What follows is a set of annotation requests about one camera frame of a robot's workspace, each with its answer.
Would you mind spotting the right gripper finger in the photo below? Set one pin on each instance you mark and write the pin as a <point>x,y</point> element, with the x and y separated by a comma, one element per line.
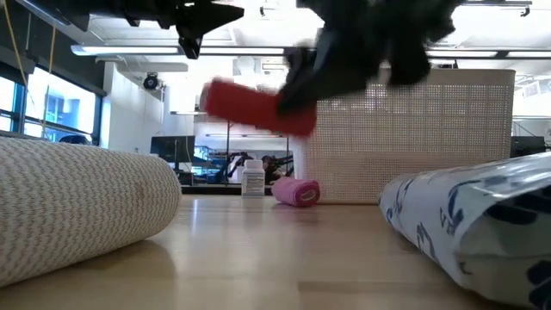
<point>301,90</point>

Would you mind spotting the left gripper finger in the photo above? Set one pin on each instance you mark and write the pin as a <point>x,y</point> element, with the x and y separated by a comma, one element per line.
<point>206,17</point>

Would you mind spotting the red bandage roll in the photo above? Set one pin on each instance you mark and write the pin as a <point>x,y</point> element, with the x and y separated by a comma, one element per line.
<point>245,107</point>

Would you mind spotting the pink bandage roll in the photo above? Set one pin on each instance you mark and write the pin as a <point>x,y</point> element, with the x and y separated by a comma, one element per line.
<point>295,191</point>

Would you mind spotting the small white-capped pill bottle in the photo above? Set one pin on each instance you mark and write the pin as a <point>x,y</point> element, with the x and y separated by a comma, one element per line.
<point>253,181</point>

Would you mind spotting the white bandage roll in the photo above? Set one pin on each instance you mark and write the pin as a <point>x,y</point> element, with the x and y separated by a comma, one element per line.
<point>77,206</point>

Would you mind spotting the white blue-printed wipes pack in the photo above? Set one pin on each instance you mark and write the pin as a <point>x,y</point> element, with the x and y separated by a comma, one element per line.
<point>482,232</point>

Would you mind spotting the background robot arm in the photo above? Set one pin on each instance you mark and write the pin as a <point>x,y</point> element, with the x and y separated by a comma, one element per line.
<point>224,165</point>
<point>275,168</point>

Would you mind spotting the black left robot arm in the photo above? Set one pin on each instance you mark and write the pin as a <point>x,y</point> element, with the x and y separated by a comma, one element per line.
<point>94,8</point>

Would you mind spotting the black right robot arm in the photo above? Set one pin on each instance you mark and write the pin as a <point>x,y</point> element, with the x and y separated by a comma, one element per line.
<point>387,17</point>

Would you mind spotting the white perforated plastic basket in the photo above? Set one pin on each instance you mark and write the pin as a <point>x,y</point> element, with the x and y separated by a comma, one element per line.
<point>430,142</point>

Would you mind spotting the background black monitor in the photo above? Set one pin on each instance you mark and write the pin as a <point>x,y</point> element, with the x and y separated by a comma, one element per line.
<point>172,148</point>

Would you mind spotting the background black box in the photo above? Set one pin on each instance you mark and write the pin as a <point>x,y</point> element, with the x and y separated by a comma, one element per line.
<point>527,146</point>

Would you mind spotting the round black wall device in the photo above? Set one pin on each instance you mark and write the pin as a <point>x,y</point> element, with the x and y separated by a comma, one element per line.
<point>150,82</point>

